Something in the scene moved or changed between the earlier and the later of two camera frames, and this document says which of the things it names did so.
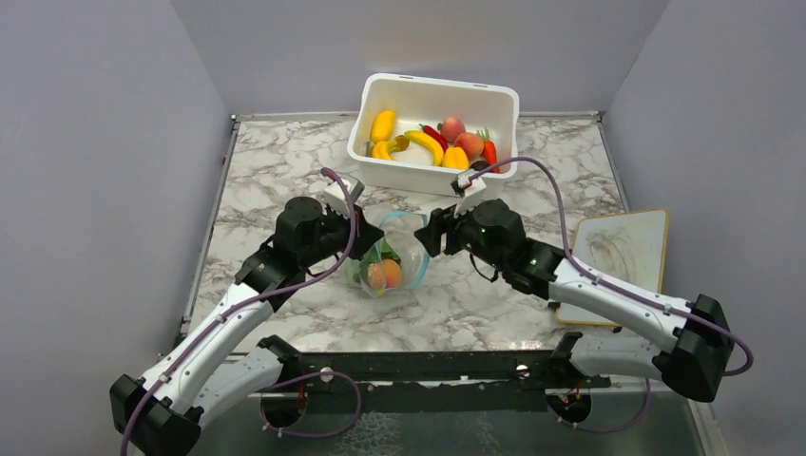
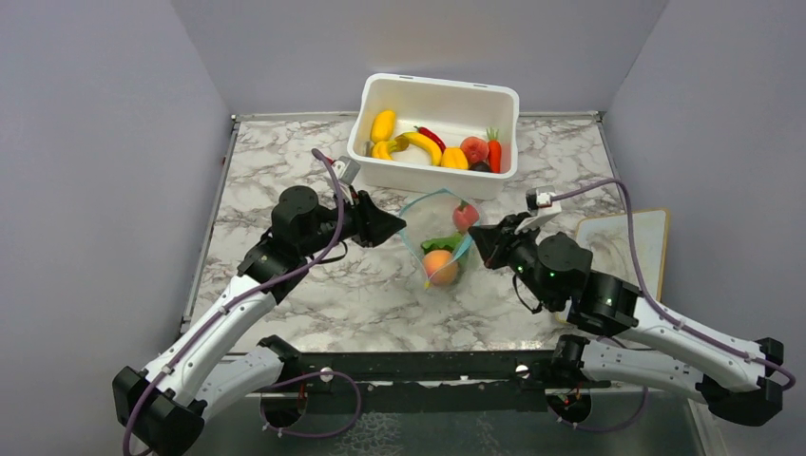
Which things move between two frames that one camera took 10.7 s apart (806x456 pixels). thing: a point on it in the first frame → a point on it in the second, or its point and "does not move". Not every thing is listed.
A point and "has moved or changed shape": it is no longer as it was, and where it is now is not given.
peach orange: x=384 y=275 → x=440 y=267
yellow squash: x=383 y=125 does not move
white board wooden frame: x=628 y=246 does not move
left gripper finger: x=366 y=237 → x=376 y=227
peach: x=471 y=143 has moved or changed shape
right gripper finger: x=445 y=218 → x=509 y=222
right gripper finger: x=431 y=237 → x=492 y=244
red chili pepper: x=429 y=130 does not move
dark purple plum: x=479 y=165 does not move
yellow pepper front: x=455 y=158 does not move
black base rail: x=494 y=381 does not move
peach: x=450 y=128 has moved or changed shape
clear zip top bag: x=395 y=260 has moved or changed shape
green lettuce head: x=380 y=252 has moved or changed shape
